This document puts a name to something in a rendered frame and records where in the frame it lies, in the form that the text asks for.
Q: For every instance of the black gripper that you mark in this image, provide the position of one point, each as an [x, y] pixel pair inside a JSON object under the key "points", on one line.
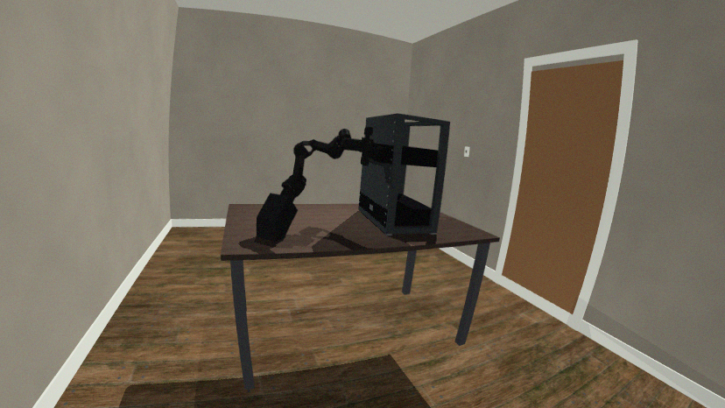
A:
{"points": [[367, 131]]}

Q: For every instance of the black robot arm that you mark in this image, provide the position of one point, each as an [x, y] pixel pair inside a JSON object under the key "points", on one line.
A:
{"points": [[297, 180]]}

